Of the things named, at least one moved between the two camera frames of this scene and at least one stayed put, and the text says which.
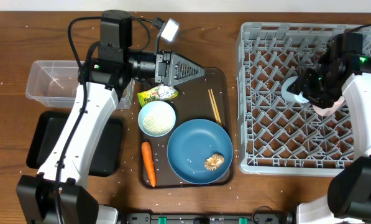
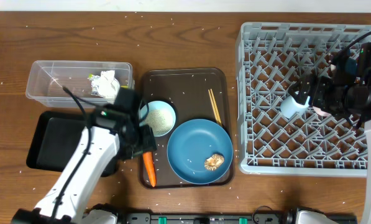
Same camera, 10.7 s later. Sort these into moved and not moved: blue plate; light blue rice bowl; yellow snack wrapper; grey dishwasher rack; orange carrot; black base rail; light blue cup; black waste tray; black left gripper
Moved: yellow snack wrapper; black left gripper; light blue cup
Not moved: blue plate; grey dishwasher rack; black waste tray; light blue rice bowl; orange carrot; black base rail
